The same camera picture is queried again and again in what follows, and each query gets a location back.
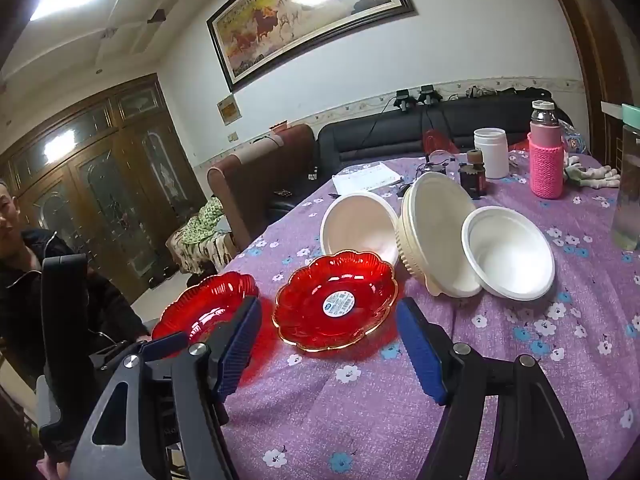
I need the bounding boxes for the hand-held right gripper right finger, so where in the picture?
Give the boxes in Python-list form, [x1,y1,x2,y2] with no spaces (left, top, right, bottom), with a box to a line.
[395,296,591,480]

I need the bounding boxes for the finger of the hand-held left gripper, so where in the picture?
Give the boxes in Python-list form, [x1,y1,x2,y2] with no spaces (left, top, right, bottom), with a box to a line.
[137,331,190,361]

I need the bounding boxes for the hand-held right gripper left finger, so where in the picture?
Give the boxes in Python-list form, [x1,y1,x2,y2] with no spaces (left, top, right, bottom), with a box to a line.
[75,296,263,480]

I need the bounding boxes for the red plate with white label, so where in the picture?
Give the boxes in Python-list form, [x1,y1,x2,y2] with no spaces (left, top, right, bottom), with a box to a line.
[272,250,399,353]

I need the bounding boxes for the white foam bowl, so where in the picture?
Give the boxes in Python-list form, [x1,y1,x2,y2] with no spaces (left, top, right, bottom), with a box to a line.
[461,206,556,302]
[320,191,401,267]

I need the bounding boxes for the cream plastic bowl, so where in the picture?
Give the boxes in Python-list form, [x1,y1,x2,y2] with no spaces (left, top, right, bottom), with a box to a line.
[395,171,483,298]

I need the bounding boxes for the purple floral tablecloth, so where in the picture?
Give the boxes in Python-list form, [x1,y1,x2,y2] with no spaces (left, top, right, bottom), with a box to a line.
[220,152,640,480]

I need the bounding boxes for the green patterned blanket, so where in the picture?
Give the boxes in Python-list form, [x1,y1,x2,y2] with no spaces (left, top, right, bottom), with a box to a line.
[181,197,236,273]

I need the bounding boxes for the wooden glass-door cabinet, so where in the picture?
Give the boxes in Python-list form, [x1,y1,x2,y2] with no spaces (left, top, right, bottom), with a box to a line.
[0,74,211,306]

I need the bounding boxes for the brown armchair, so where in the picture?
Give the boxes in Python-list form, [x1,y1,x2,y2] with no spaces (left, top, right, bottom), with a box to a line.
[206,123,316,253]

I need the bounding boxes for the white paper notebook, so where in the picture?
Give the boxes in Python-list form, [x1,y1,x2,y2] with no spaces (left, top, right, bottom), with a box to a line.
[332,161,403,195]

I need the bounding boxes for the white plastic jar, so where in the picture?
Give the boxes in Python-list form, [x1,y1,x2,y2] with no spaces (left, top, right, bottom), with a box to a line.
[474,128,510,180]

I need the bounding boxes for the red plastic bag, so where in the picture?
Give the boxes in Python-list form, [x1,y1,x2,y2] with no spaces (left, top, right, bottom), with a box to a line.
[422,129,458,156]

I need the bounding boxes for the black leather sofa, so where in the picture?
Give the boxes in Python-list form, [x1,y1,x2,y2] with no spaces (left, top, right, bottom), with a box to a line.
[317,89,573,176]

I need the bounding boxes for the pink bottle with knitted sleeve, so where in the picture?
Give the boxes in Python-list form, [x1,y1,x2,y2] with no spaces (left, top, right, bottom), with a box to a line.
[527,100,566,198]

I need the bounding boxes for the white work gloves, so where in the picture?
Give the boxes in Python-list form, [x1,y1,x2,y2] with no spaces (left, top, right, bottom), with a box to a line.
[562,155,621,188]

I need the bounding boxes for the clear water bottle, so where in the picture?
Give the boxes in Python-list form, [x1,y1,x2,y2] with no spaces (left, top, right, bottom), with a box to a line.
[611,102,640,252]

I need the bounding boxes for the framed horse painting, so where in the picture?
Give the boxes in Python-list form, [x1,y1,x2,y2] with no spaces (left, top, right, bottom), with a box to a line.
[206,0,417,92]

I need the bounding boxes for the small wall calendar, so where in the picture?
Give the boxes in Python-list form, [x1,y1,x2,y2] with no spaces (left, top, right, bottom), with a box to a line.
[216,94,238,126]

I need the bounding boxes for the wooden door frame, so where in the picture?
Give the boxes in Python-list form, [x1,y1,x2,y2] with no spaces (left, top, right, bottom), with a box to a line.
[540,0,618,166]

